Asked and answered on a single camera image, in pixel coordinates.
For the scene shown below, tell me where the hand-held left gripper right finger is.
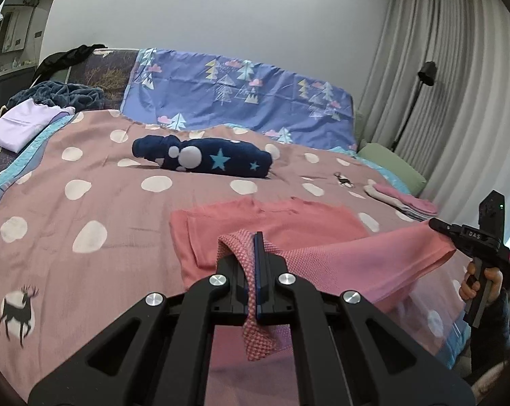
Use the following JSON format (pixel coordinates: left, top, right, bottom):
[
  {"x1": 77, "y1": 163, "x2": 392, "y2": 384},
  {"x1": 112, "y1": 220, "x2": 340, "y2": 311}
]
[{"x1": 254, "y1": 232, "x2": 475, "y2": 406}]

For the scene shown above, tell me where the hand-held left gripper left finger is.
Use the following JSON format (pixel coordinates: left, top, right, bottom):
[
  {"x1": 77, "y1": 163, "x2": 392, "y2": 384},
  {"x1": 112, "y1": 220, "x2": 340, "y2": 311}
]
[{"x1": 28, "y1": 257, "x2": 250, "y2": 406}]

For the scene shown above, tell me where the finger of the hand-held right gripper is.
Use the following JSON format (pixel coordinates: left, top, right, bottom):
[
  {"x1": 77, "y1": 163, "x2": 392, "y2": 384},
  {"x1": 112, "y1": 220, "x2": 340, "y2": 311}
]
[{"x1": 429, "y1": 218, "x2": 465, "y2": 248}]

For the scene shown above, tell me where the pink shirt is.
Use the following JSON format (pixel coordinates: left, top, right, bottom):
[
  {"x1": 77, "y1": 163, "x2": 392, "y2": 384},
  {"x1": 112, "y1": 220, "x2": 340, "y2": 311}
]
[{"x1": 169, "y1": 197, "x2": 456, "y2": 362}]

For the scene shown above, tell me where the person's right forearm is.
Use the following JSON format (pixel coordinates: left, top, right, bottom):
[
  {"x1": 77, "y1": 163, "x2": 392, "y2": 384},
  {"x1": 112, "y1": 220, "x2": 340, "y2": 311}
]
[{"x1": 468, "y1": 294, "x2": 510, "y2": 383}]

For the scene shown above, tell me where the person's right hand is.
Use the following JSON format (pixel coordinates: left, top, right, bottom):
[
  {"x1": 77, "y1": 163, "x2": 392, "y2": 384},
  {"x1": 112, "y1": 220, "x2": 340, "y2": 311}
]
[{"x1": 459, "y1": 262, "x2": 504, "y2": 305}]

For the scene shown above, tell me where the green pillow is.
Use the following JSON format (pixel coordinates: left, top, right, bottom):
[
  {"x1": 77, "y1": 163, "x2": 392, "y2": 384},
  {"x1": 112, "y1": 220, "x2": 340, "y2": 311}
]
[{"x1": 356, "y1": 143, "x2": 427, "y2": 197}]

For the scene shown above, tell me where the navy star print garment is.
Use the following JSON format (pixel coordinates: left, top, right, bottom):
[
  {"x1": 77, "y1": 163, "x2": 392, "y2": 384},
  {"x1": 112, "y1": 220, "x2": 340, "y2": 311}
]
[{"x1": 132, "y1": 134, "x2": 273, "y2": 178}]

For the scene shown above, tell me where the pink polka dot bedspread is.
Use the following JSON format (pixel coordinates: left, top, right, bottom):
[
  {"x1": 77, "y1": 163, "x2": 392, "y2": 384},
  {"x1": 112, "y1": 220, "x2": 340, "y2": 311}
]
[{"x1": 0, "y1": 110, "x2": 471, "y2": 406}]

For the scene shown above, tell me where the black floor lamp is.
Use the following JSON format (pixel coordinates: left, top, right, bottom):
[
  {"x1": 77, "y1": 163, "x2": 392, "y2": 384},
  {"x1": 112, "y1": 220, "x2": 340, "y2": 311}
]
[{"x1": 392, "y1": 61, "x2": 437, "y2": 153}]

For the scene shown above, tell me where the blue tree print sheet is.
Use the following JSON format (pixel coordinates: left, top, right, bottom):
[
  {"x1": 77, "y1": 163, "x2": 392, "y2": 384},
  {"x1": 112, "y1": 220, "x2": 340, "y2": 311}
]
[{"x1": 121, "y1": 47, "x2": 359, "y2": 153}]

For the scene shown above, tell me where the teal bed sheet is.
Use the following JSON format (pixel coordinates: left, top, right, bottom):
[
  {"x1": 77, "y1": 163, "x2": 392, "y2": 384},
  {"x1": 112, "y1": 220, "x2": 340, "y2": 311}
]
[{"x1": 0, "y1": 112, "x2": 75, "y2": 204}]

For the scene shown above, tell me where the dark tree print cloth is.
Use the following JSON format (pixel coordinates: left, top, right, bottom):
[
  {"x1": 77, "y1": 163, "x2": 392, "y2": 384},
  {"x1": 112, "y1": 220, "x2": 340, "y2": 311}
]
[{"x1": 66, "y1": 48, "x2": 139, "y2": 113}]

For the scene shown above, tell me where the dark teal fleece blanket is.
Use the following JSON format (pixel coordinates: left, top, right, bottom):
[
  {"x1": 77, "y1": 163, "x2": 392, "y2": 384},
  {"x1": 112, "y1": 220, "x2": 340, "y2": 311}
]
[{"x1": 6, "y1": 80, "x2": 105, "y2": 113}]

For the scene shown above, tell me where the lavender folded garment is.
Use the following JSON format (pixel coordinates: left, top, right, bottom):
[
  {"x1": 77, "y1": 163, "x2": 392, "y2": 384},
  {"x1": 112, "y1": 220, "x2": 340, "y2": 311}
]
[{"x1": 0, "y1": 98, "x2": 75, "y2": 153}]

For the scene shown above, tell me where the black garment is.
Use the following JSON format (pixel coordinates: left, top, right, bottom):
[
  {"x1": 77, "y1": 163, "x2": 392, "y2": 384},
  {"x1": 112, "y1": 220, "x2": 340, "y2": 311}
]
[{"x1": 35, "y1": 43, "x2": 107, "y2": 79}]

